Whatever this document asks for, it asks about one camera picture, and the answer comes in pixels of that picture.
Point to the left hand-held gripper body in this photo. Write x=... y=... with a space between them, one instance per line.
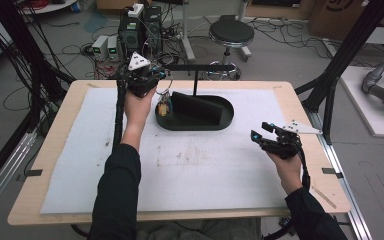
x=140 y=81

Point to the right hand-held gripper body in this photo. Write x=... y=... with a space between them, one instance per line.
x=285 y=146

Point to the black oval tray key stand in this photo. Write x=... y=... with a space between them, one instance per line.
x=226 y=115

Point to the black wallet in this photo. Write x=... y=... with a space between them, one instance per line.
x=196 y=108

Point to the person's right hand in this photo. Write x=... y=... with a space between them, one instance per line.
x=290 y=173

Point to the person's left hand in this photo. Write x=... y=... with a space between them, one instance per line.
x=138 y=110

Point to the black computer tower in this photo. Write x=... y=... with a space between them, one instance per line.
x=130 y=40
x=153 y=28

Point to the grey bench power supply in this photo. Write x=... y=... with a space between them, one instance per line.
x=99 y=48
x=113 y=48

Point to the white table leg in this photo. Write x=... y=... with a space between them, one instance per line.
x=187 y=36

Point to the black tape piece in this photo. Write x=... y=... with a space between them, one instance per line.
x=332 y=172
x=33 y=173

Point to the white table mat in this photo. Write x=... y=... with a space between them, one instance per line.
x=213 y=180

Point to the white power adapter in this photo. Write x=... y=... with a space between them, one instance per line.
x=135 y=10

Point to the beige tape strip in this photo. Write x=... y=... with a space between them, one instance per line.
x=324 y=197

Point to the black round stool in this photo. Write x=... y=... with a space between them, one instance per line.
x=231 y=31

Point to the white floor board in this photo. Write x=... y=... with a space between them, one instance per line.
x=366 y=110

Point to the person's grey trousers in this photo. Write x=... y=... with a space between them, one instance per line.
x=196 y=231

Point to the white round table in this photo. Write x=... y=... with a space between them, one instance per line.
x=51 y=6

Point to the cardboard box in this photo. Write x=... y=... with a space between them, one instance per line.
x=340 y=16

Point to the aluminium rail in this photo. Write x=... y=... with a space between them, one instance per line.
x=346 y=193
x=3 y=173

